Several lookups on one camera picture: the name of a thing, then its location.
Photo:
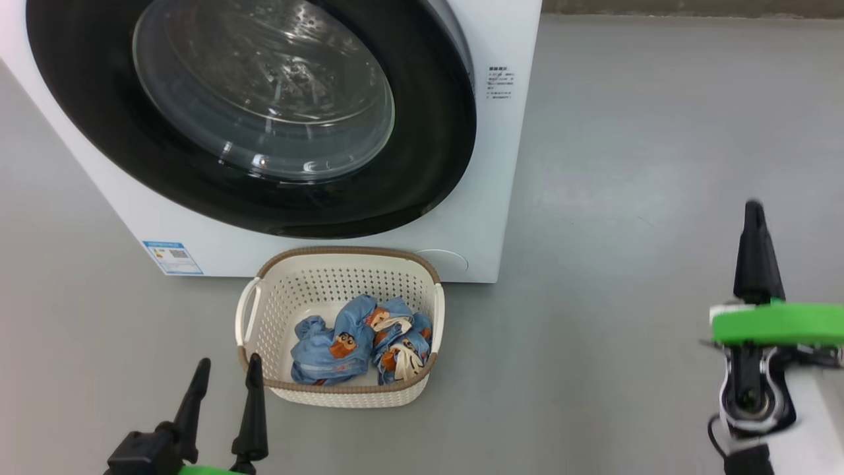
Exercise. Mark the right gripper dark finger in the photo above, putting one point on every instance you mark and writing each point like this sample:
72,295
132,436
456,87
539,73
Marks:
757,264

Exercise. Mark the right gripper green black body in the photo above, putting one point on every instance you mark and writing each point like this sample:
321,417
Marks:
778,323

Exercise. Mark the left gripper green black body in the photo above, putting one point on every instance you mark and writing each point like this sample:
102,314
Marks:
142,455

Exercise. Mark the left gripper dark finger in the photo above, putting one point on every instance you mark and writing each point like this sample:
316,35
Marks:
192,409
252,422

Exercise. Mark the cream perforated laundry basket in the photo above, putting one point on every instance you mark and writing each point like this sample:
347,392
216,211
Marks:
297,284

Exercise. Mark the white front-load washing machine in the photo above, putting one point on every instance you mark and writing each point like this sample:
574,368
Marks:
488,198

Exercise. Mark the blue energy label sticker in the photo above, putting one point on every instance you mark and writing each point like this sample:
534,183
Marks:
173,257

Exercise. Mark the round white filter cover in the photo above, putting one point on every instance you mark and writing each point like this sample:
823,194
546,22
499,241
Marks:
452,262

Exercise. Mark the printed text label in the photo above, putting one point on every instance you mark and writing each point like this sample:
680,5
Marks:
500,82

